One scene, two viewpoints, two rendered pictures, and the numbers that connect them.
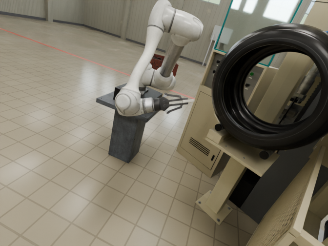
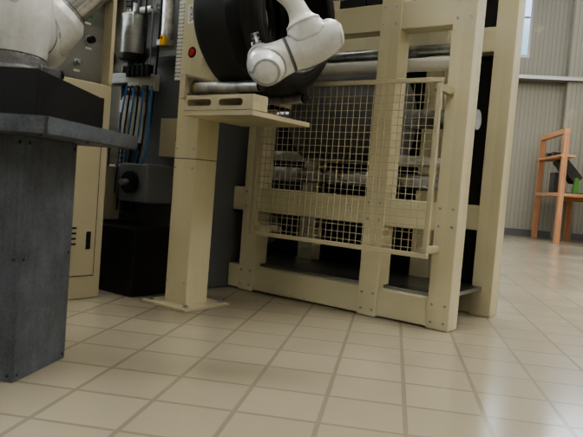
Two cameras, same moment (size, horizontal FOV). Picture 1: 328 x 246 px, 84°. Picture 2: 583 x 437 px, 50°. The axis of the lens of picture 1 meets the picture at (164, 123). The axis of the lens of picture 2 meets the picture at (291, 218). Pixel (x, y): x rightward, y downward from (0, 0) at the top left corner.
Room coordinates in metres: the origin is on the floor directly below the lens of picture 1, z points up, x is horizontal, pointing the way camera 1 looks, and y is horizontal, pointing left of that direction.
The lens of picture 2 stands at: (0.94, 2.04, 0.54)
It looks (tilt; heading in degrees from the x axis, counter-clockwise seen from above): 3 degrees down; 268
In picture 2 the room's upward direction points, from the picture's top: 5 degrees clockwise
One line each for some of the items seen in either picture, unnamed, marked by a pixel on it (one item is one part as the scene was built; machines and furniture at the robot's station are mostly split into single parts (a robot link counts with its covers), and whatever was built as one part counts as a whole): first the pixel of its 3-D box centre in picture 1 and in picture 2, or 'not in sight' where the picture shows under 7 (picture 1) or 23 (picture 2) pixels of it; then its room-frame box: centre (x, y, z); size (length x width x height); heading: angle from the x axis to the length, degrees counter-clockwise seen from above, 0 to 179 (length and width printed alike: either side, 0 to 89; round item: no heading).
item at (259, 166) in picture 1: (243, 147); (247, 118); (1.05, -0.54, 0.80); 0.37 x 0.36 x 0.02; 52
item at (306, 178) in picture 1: (272, 220); (336, 163); (0.67, -0.65, 0.65); 0.90 x 0.02 x 0.70; 142
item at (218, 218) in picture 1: (214, 205); (186, 300); (1.26, -0.68, 0.01); 0.27 x 0.27 x 0.02; 52
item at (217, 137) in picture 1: (227, 131); (225, 103); (1.14, -0.43, 0.83); 0.36 x 0.09 x 0.06; 142
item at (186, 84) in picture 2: not in sight; (217, 94); (1.19, -0.65, 0.90); 0.40 x 0.03 x 0.10; 52
